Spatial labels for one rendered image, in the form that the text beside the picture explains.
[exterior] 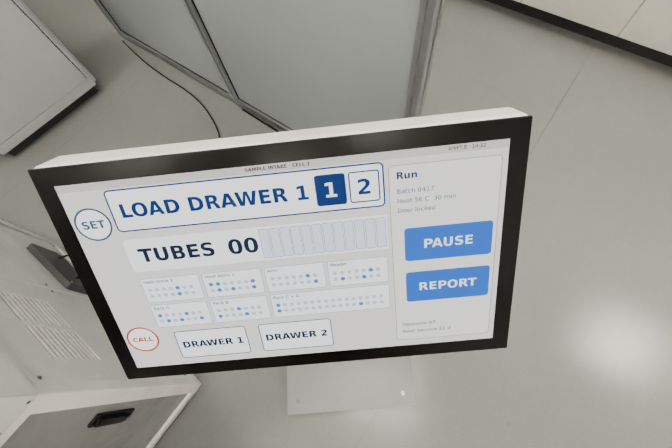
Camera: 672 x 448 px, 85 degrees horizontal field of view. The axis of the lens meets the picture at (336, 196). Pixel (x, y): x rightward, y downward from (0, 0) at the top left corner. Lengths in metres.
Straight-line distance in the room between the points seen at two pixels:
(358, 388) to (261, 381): 0.36
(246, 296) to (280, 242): 0.09
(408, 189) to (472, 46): 1.93
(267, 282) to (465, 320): 0.25
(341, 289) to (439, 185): 0.17
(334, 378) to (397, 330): 0.98
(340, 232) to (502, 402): 1.24
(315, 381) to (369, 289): 1.04
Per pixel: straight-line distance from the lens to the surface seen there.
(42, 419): 1.02
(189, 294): 0.49
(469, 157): 0.40
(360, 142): 0.37
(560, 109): 2.13
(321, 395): 1.48
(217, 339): 0.53
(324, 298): 0.46
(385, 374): 1.47
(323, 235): 0.41
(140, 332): 0.56
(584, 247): 1.81
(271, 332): 0.51
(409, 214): 0.41
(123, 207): 0.46
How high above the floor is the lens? 1.50
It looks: 64 degrees down
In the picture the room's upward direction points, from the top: 10 degrees counter-clockwise
